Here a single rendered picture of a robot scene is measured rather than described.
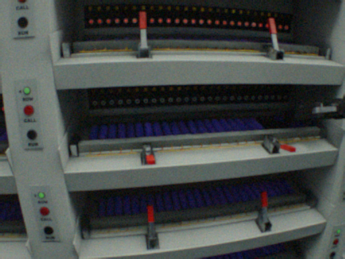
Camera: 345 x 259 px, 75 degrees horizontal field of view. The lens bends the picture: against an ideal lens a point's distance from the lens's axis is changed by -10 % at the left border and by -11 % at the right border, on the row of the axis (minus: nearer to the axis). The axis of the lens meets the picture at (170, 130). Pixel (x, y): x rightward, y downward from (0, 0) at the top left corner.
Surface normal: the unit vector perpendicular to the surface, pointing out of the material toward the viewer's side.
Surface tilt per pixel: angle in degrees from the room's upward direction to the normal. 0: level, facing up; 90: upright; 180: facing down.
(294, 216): 17
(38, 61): 90
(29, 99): 90
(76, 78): 107
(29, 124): 90
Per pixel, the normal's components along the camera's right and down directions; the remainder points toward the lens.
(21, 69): 0.17, 0.19
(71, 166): 0.03, -0.88
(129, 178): 0.17, 0.47
